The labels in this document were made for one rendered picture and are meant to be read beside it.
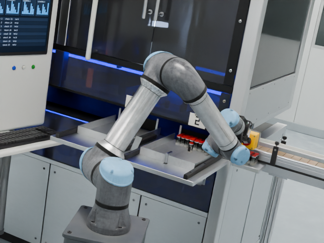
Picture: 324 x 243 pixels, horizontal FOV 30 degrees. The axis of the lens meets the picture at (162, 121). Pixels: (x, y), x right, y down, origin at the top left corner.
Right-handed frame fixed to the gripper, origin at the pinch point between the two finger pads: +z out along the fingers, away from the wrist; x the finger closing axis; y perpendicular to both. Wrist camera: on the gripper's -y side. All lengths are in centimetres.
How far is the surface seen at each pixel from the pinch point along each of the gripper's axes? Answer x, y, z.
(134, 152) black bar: 38.2, -20.8, -21.6
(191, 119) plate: 28.0, 3.8, 3.0
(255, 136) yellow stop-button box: -3.5, 4.4, 2.2
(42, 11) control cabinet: 105, 29, -28
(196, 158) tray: 17.9, -13.1, -1.4
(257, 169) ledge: -7.4, -8.8, 9.0
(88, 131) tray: 66, -17, -16
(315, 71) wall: 62, 175, 431
